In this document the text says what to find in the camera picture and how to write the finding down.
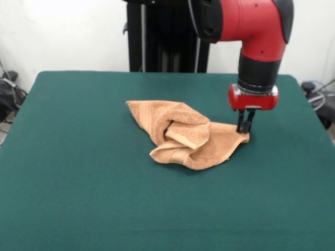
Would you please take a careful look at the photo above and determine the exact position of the tan terry towel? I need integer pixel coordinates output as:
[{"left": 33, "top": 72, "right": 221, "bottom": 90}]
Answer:
[{"left": 125, "top": 100, "right": 250, "bottom": 170}]

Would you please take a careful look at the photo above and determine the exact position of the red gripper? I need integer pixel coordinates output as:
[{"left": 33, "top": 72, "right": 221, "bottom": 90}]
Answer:
[{"left": 228, "top": 83, "right": 280, "bottom": 133}]

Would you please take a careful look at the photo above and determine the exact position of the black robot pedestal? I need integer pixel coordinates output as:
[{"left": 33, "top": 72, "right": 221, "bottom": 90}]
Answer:
[{"left": 121, "top": 0, "right": 213, "bottom": 73}]

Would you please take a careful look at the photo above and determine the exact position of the black equipment base with cables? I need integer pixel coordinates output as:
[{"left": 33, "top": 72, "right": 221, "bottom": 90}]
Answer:
[{"left": 0, "top": 70, "right": 28, "bottom": 123}]

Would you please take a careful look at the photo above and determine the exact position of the grey stand base with cables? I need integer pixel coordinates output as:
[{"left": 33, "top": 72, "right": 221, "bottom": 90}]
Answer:
[{"left": 300, "top": 79, "right": 335, "bottom": 130}]

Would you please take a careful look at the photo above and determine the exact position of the dark green table cloth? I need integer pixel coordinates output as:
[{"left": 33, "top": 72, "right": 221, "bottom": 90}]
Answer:
[{"left": 0, "top": 70, "right": 335, "bottom": 251}]

